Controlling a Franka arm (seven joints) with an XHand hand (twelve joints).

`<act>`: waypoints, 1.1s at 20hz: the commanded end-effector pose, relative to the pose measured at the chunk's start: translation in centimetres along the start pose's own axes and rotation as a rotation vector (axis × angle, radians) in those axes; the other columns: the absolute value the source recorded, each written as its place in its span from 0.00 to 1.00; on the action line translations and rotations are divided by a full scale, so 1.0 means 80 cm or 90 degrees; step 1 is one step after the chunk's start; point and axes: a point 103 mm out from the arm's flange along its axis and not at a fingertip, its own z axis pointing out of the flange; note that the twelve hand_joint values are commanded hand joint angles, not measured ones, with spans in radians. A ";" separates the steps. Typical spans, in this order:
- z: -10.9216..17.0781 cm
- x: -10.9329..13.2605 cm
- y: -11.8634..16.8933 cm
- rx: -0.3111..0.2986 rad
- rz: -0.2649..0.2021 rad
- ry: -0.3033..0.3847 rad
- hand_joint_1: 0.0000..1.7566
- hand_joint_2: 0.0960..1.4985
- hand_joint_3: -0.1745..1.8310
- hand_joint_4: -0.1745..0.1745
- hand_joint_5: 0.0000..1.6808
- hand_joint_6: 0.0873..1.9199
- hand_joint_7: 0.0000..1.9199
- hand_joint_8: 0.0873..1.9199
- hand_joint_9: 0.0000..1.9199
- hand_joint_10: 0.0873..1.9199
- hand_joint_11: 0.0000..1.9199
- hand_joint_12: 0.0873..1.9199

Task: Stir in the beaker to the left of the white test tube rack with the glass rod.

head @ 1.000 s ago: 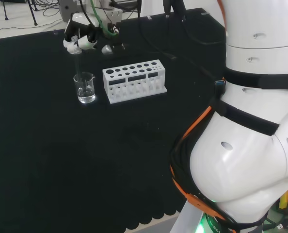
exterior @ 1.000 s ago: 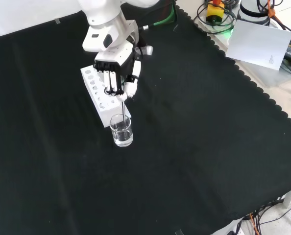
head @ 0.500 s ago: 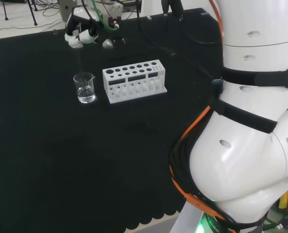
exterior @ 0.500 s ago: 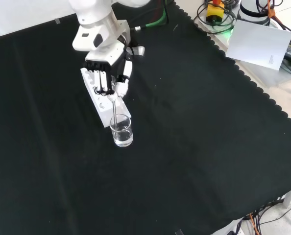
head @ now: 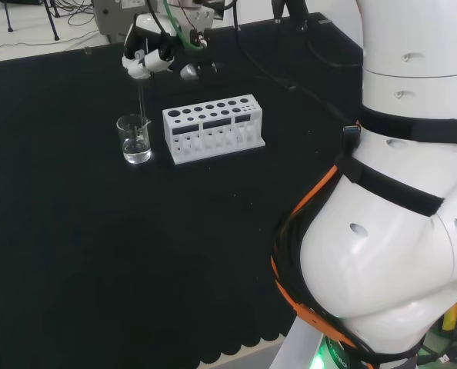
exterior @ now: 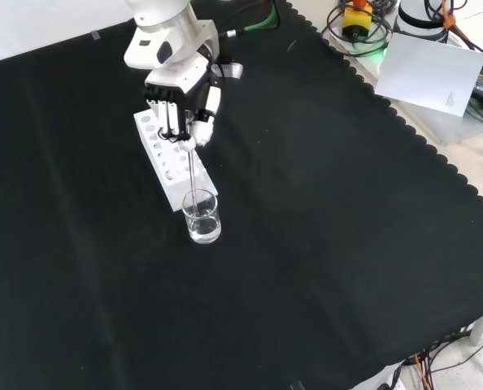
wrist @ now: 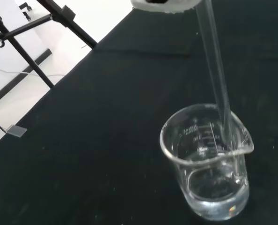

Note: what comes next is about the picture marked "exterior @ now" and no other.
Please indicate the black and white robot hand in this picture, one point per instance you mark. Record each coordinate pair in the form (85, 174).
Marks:
(184, 93)

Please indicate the clear glass rod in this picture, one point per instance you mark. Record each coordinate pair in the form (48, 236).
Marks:
(192, 170)

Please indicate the yellow stop button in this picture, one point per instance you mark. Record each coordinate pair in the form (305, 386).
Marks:
(357, 20)

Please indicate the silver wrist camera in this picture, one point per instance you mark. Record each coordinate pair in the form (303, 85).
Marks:
(232, 70)

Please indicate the pale board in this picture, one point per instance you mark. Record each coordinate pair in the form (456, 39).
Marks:
(428, 73)

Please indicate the clear tape strip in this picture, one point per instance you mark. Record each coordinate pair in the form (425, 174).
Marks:
(297, 386)
(95, 35)

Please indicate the white test tube rack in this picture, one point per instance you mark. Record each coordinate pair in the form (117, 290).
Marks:
(172, 178)

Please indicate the clear glass beaker with water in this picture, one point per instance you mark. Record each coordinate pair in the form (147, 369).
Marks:
(203, 231)

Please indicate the black bench cloth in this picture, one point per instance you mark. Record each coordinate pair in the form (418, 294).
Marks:
(306, 203)

